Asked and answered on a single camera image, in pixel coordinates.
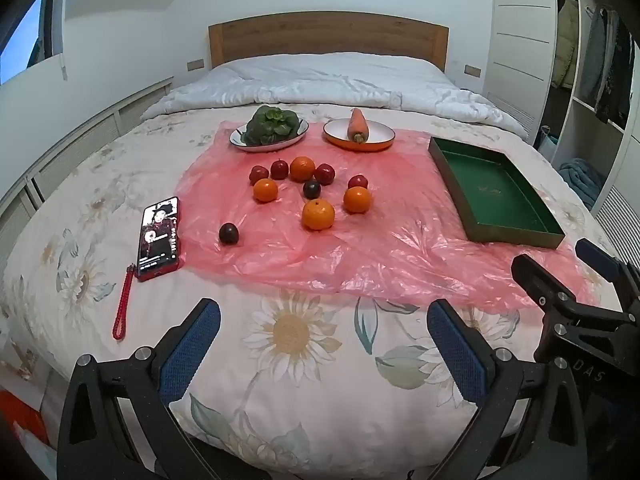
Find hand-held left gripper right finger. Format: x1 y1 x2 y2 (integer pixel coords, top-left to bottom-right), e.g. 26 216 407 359
426 299 588 480

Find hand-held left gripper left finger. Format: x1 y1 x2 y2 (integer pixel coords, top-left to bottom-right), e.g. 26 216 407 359
56 298 222 480

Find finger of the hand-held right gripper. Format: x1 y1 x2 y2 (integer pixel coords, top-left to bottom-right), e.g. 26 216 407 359
511 254 632 363
575 239 640 313

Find green rectangular tray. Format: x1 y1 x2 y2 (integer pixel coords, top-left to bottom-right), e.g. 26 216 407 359
428 135 566 250

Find orange mandarin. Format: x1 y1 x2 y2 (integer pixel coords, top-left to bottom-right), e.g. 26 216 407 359
253 178 279 204
301 198 336 231
289 156 317 183
343 186 373 214

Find blue towel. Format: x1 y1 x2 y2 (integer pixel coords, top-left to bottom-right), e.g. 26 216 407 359
557 158 606 211

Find red smartphone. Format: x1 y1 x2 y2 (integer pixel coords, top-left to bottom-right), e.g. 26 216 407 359
136 196 180 283

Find pink plastic sheet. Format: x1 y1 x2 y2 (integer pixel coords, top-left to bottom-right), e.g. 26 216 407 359
176 120 606 311

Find white bag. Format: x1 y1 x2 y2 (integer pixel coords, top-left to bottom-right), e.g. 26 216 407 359
537 125 561 161

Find red plastic bag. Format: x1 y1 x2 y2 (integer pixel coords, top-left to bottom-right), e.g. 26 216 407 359
0 389 51 448

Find dark hanging clothes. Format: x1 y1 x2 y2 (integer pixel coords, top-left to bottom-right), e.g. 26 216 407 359
582 5 636 123

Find orange enamel plate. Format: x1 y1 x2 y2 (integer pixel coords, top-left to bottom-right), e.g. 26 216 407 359
322 118 396 152

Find white oval plate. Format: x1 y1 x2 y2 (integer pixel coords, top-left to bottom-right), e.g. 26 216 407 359
229 119 309 153

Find green padded jacket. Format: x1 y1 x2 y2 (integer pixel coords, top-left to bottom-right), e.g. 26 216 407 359
554 0 581 91

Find carrot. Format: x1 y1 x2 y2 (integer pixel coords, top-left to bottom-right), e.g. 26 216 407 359
347 108 370 144

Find white low slatted cabinet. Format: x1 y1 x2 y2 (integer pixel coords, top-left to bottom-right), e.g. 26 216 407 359
0 76 175 271

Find green leafy vegetable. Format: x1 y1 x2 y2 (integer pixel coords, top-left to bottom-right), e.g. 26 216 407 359
241 106 301 147

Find white wardrobe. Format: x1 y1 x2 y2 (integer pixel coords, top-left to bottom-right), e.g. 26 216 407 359
482 0 640 271

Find white duvet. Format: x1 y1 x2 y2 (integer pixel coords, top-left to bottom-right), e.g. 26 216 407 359
140 51 530 140

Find wooden headboard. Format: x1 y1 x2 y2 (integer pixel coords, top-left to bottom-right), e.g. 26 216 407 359
208 11 449 72

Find window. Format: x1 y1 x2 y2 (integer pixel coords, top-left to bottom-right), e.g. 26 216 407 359
0 0 56 86

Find red wrist strap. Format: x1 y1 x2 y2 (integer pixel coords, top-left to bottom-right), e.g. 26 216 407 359
112 262 137 341

